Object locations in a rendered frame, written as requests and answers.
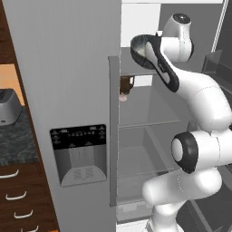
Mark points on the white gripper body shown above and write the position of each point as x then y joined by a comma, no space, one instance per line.
159,33

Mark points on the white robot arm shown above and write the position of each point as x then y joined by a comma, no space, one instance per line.
208,102

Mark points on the clear fridge door bin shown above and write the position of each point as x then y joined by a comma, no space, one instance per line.
213,65

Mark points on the open grey fridge door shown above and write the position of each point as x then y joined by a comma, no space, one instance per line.
225,39

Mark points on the glass fridge shelf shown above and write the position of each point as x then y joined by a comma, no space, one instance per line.
145,114

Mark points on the grey fridge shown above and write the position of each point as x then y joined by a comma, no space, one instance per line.
75,75

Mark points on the grey fridge door with dispenser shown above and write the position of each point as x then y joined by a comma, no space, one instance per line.
66,75

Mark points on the clear fridge crisper drawer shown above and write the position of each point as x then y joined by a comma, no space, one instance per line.
139,151

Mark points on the grey toaster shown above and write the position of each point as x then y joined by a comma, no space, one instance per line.
9,105

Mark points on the brown wooden drawer front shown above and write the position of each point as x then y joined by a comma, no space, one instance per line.
42,213
36,196
27,176
48,227

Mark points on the brown wooden wall cupboard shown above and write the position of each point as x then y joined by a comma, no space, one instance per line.
5,33

